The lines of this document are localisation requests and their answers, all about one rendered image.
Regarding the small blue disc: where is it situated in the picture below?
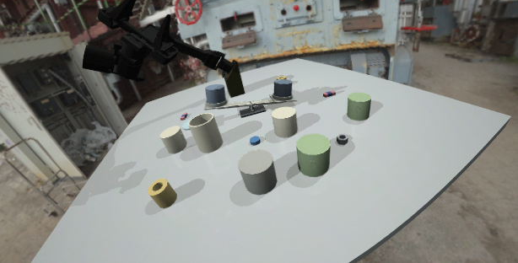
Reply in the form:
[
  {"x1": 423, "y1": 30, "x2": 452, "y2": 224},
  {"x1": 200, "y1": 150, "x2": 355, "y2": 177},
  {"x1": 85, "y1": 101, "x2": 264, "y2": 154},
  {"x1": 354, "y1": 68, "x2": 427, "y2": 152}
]
[{"x1": 250, "y1": 137, "x2": 261, "y2": 146}]

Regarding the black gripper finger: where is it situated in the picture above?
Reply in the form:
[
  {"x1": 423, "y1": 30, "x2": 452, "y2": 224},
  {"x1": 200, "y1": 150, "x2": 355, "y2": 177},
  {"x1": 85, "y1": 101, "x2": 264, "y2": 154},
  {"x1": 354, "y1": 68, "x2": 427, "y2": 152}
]
[
  {"x1": 152, "y1": 14, "x2": 174, "y2": 53},
  {"x1": 105, "y1": 0, "x2": 136, "y2": 20}
]

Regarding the green cylinder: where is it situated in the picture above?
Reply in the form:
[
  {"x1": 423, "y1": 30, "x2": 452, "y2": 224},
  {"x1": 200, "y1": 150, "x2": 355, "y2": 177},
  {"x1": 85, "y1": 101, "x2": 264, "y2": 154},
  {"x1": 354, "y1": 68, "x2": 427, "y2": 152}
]
[
  {"x1": 296, "y1": 133, "x2": 331, "y2": 177},
  {"x1": 347, "y1": 93, "x2": 371, "y2": 121}
]

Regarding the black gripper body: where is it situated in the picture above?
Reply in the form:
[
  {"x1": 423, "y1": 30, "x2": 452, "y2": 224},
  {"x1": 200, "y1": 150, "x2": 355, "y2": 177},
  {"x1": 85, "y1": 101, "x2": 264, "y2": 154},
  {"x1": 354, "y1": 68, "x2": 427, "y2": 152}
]
[{"x1": 98, "y1": 6, "x2": 179, "y2": 67}]

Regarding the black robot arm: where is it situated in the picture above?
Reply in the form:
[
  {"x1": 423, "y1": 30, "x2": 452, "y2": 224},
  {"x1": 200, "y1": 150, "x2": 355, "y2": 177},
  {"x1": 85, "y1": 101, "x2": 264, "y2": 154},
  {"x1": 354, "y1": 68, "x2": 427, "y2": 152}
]
[{"x1": 82, "y1": 24, "x2": 235, "y2": 82}]

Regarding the dark grey hex nut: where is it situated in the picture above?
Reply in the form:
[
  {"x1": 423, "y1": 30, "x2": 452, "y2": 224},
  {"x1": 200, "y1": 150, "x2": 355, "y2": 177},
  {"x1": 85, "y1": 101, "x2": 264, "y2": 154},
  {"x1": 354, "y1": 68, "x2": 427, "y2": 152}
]
[{"x1": 337, "y1": 134, "x2": 348, "y2": 145}]

